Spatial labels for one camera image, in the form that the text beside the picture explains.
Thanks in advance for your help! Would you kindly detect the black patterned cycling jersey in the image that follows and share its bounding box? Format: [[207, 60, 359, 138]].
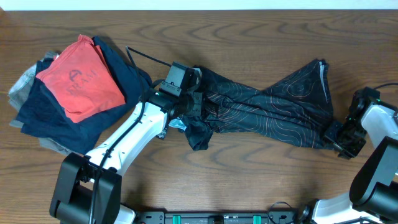
[[181, 59, 333, 151]]

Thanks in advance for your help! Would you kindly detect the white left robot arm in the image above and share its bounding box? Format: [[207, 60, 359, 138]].
[[49, 89, 203, 223]]

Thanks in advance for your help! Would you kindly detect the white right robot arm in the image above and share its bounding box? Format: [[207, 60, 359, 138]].
[[304, 100, 397, 223]]

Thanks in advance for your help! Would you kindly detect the folded red printed t-shirt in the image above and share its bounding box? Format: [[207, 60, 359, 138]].
[[36, 35, 126, 123]]

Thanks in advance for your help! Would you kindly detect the folded navy blue garment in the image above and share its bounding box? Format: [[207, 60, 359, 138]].
[[16, 36, 152, 154]]

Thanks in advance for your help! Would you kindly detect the folded grey garment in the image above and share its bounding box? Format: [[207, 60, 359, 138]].
[[7, 63, 78, 156]]

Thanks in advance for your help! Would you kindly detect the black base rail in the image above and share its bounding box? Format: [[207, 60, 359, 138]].
[[132, 202, 311, 224]]

